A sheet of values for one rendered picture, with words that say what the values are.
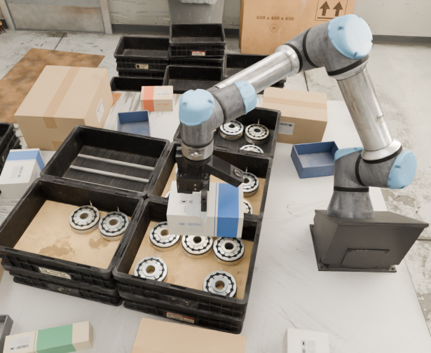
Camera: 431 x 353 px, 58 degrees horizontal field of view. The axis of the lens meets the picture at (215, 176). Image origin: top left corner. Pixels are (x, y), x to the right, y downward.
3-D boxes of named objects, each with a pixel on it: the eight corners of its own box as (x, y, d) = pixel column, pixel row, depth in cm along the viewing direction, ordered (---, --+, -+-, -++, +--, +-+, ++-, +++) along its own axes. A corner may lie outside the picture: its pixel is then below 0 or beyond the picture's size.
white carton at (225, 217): (240, 204, 115) (242, 183, 109) (241, 237, 107) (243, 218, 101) (173, 201, 116) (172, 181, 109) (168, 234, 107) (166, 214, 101)
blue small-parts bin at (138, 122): (151, 148, 182) (150, 136, 177) (119, 150, 180) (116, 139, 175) (149, 121, 195) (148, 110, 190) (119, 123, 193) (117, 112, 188)
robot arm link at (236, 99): (226, 82, 97) (191, 98, 92) (253, 75, 88) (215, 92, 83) (237, 112, 99) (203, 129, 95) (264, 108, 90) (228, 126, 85)
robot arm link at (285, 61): (297, 31, 122) (173, 96, 102) (323, 20, 113) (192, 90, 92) (309, 65, 126) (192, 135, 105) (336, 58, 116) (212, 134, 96)
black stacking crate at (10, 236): (148, 218, 140) (144, 198, 132) (115, 293, 120) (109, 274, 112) (47, 198, 145) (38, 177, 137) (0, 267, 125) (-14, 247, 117)
